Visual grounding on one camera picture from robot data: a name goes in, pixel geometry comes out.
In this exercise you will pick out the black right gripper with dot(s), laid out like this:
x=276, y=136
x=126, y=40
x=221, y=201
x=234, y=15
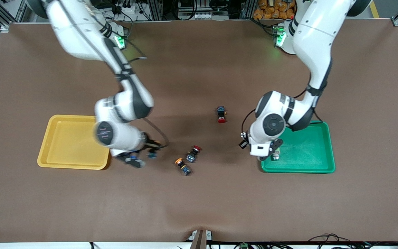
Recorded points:
x=148, y=145

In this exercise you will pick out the yellow mushroom push button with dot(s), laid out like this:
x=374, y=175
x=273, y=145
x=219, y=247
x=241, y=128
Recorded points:
x=152, y=155
x=183, y=167

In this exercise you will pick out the white green-tagged push button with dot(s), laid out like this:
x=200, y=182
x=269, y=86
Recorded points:
x=275, y=156

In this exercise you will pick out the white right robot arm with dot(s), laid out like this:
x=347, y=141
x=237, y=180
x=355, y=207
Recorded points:
x=81, y=31

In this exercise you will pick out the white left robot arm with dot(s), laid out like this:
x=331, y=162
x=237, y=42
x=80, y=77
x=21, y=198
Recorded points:
x=313, y=38

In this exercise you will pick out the red mushroom push button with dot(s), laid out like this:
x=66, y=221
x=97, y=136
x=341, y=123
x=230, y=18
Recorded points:
x=193, y=154
x=221, y=112

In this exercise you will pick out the green plastic tray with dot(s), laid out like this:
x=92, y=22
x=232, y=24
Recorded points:
x=309, y=155

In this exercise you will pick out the brown table mat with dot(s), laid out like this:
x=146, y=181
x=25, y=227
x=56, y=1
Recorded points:
x=185, y=207

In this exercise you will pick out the yellow plastic tray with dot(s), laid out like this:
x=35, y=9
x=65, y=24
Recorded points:
x=67, y=145

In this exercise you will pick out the green terminal connector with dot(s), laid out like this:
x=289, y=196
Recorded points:
x=244, y=246

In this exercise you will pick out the white power strip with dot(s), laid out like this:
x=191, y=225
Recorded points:
x=126, y=8
x=199, y=15

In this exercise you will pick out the orange packaged goods pile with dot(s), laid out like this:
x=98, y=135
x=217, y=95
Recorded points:
x=271, y=10

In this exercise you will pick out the metal table edge bracket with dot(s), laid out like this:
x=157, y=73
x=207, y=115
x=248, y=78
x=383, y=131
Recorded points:
x=200, y=240

